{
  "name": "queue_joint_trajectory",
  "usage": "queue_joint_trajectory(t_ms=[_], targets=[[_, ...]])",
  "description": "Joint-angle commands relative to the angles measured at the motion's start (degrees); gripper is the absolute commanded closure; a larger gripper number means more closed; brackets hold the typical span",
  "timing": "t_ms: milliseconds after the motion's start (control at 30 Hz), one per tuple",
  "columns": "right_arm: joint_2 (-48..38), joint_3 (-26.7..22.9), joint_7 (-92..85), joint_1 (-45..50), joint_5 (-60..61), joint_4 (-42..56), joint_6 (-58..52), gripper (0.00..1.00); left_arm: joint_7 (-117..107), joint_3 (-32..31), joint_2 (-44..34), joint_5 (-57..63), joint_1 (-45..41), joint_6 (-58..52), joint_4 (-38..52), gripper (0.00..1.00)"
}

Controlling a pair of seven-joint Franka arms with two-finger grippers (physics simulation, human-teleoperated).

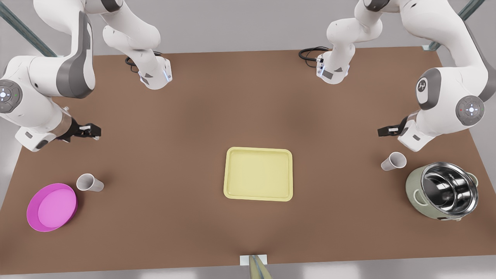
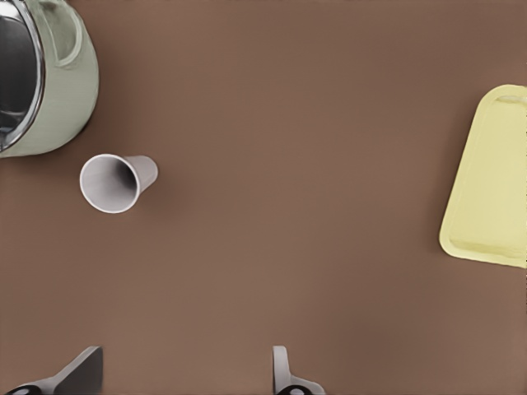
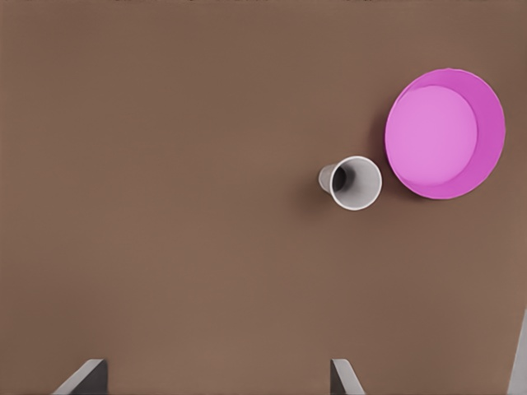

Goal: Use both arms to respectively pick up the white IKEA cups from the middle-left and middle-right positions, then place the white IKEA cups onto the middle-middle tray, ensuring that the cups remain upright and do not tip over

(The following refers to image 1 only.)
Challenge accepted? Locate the black cable loop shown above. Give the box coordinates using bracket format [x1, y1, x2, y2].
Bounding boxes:
[125, 51, 163, 74]
[298, 46, 330, 61]

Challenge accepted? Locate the silver frame post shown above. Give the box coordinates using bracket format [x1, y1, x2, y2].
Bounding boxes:
[0, 2, 58, 58]
[239, 254, 273, 279]
[423, 0, 486, 52]

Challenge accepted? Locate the pale yellow tray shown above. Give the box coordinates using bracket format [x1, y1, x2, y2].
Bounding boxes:
[224, 146, 293, 202]

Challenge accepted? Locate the magenta plate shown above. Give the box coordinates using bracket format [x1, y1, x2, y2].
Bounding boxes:
[26, 183, 78, 233]

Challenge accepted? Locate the white IKEA cup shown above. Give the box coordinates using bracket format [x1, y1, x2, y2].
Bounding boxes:
[381, 152, 407, 172]
[76, 173, 104, 193]

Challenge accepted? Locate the green pot with steel interior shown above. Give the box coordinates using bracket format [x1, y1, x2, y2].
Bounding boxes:
[405, 162, 479, 221]

